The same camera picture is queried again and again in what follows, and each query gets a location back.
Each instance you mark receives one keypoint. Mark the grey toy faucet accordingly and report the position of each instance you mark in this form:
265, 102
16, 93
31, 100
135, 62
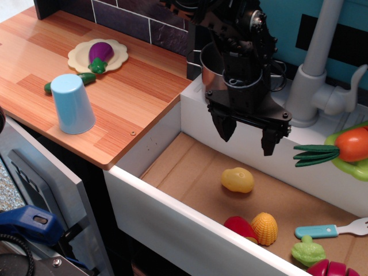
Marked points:
309, 92

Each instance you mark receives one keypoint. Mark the yellow toy corn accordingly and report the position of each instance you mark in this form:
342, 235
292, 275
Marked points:
265, 228

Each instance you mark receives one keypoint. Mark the green plastic plate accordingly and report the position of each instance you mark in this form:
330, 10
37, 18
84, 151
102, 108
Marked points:
349, 168

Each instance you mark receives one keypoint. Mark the green toy cucumber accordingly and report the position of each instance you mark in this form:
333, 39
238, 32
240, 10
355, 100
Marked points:
86, 77

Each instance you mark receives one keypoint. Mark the grey oven door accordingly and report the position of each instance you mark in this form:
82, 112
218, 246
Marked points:
44, 181

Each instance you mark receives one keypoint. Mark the purple toy eggplant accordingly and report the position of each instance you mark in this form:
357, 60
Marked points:
99, 55

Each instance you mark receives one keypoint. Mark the silver metal pot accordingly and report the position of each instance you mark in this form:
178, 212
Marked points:
209, 61

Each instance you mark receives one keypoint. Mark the red toy fruit slices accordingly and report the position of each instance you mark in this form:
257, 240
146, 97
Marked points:
331, 268

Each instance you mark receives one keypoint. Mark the yellow toy potato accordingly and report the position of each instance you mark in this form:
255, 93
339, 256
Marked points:
238, 180

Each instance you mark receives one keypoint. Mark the toy fork blue handle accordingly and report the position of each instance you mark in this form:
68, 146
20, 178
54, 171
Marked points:
357, 227

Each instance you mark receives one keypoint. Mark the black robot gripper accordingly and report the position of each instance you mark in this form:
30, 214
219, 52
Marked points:
248, 100

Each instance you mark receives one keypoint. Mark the light blue plastic cup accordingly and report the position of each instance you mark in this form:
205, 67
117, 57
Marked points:
72, 104

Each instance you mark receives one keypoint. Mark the orange toy carrot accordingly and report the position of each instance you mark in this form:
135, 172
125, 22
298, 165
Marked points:
315, 154

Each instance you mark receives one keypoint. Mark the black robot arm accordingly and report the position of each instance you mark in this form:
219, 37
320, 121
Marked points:
241, 37

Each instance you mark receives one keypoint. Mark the red toy pepper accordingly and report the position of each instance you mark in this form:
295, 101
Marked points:
240, 226

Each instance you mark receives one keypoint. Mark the blue clamp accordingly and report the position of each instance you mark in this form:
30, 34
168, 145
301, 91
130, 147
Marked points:
33, 223

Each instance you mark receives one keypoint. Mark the white toy sink basin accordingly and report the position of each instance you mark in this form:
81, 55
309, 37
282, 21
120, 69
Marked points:
166, 192

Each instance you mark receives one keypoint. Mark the green toy lettuce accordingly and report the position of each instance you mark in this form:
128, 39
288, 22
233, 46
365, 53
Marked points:
307, 252

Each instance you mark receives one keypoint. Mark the cream scalloped plate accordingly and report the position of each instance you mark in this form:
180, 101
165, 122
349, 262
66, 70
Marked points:
78, 58

